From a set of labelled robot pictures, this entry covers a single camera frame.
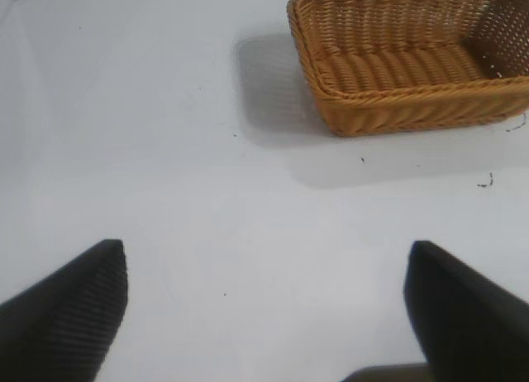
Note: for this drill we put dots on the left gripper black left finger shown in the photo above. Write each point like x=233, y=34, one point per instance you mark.
x=62, y=320

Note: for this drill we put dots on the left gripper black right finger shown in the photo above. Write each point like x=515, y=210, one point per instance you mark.
x=467, y=320

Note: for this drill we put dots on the brown woven wicker basket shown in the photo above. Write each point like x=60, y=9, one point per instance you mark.
x=396, y=72

